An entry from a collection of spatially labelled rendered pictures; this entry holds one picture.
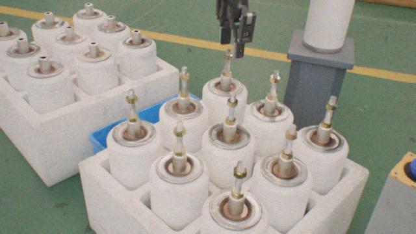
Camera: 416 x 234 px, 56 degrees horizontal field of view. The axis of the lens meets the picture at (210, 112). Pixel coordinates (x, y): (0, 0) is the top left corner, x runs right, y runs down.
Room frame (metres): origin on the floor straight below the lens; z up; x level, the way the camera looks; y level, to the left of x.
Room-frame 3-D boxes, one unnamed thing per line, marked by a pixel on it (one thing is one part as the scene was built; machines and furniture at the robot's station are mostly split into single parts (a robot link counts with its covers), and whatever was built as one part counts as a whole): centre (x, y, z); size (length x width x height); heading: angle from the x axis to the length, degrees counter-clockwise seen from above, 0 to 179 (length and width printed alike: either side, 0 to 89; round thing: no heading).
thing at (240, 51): (0.67, -0.05, 0.37); 0.03 x 0.01 x 0.05; 22
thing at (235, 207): (0.38, -0.04, 0.26); 0.02 x 0.02 x 0.03
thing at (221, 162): (0.55, -0.03, 0.16); 0.10 x 0.10 x 0.18
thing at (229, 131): (0.55, -0.03, 0.26); 0.02 x 0.02 x 0.03
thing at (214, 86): (0.72, -0.03, 0.25); 0.08 x 0.08 x 0.01
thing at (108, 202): (0.55, -0.03, 0.09); 0.39 x 0.39 x 0.18; 48
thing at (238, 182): (0.38, -0.04, 0.30); 0.01 x 0.01 x 0.08; 31
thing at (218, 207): (0.38, -0.04, 0.25); 0.08 x 0.08 x 0.01
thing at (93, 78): (0.83, 0.28, 0.16); 0.10 x 0.10 x 0.18
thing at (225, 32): (0.75, -0.02, 0.35); 0.02 x 0.01 x 0.04; 112
